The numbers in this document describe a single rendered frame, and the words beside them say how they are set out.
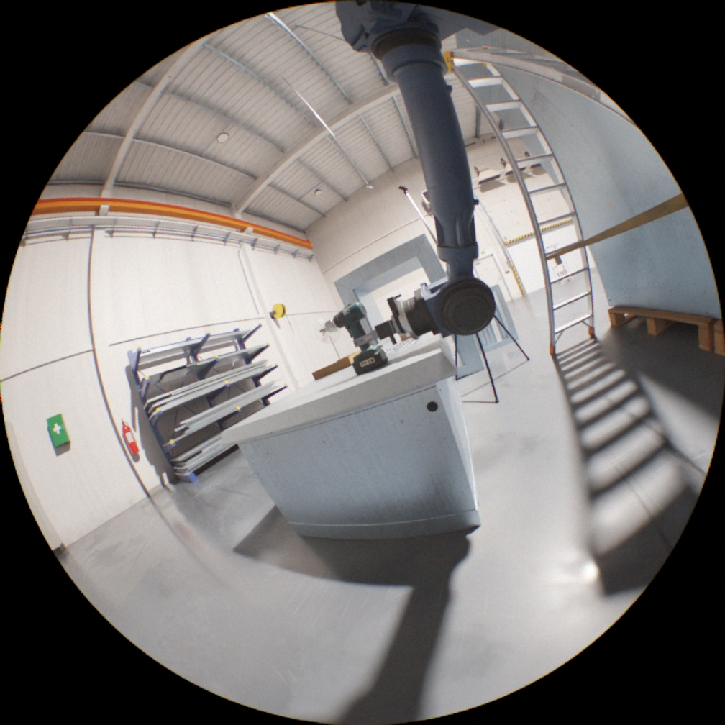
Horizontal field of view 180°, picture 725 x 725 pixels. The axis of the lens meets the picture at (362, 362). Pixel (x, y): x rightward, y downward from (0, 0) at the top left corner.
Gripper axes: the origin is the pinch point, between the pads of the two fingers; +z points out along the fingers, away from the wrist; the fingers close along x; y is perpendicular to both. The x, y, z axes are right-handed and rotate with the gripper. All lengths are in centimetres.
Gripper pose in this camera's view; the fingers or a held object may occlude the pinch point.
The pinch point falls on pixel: (362, 340)
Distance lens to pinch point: 80.7
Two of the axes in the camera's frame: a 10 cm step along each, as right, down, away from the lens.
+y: 4.1, 9.1, 0.7
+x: 3.6, -2.3, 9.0
